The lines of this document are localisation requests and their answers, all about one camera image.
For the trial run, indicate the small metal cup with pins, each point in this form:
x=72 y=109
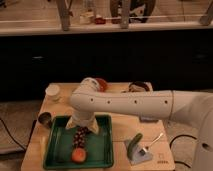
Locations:
x=45 y=119

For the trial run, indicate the green plastic tray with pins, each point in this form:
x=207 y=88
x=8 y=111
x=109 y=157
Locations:
x=62 y=142

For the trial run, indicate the grey cloth napkin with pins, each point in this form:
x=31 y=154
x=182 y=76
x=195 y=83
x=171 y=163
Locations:
x=137 y=154

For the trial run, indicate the blue sponge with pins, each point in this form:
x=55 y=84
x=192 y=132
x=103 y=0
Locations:
x=148 y=120

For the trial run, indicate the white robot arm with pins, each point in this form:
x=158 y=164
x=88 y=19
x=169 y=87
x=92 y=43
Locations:
x=189 y=107

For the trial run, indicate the dark bowl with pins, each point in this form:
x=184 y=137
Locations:
x=138 y=86

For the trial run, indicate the dark purple grape bunch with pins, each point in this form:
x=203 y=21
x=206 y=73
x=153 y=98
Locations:
x=80 y=136

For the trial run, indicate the red fruit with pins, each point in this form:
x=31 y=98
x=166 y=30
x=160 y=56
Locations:
x=103 y=84

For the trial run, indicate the orange peach fruit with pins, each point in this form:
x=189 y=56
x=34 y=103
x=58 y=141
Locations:
x=78 y=155

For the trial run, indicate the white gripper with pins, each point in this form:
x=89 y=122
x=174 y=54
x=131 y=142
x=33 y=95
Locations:
x=83 y=119

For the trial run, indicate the green cucumber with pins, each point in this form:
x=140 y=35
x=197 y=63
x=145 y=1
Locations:
x=132 y=144

